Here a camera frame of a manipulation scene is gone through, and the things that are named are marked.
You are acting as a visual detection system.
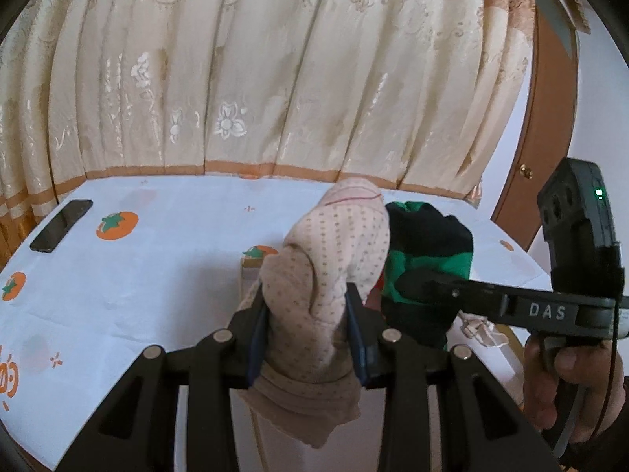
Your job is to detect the black smartphone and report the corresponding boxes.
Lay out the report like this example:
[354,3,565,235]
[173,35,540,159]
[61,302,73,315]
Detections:
[29,199,94,254]

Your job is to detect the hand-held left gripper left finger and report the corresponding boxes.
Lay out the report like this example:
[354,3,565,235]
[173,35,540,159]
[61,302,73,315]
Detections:
[59,295,270,472]

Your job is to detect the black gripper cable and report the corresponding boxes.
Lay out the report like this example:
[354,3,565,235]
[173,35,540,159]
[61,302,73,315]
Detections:
[587,241,622,441]

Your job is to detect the wooden door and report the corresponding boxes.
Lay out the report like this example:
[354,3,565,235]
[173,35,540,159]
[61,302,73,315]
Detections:
[491,0,590,251]

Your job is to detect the white underwear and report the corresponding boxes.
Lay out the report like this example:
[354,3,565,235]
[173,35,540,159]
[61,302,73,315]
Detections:
[457,312,512,351]

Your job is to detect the cream floral curtain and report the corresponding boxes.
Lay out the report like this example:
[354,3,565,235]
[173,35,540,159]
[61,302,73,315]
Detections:
[0,0,539,271]

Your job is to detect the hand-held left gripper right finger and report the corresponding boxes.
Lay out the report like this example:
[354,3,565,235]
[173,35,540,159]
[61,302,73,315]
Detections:
[346,282,561,472]

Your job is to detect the person's right forearm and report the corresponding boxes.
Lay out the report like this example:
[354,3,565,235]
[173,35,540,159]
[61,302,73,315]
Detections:
[557,374,629,472]

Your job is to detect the person's right hand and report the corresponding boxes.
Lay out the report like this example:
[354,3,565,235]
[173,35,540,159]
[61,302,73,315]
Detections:
[523,337,625,433]

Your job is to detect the green and black underwear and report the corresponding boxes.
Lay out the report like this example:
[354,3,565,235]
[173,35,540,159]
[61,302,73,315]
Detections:
[378,201,475,352]

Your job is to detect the white persimmon print tablecloth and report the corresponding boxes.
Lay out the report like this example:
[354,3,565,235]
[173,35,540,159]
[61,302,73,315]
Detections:
[0,174,556,468]

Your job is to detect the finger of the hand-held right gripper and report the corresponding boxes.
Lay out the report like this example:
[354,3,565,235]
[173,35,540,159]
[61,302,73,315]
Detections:
[393,268,509,328]

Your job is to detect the pink dotted sock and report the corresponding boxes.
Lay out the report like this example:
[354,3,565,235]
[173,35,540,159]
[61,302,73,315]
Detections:
[236,179,391,448]

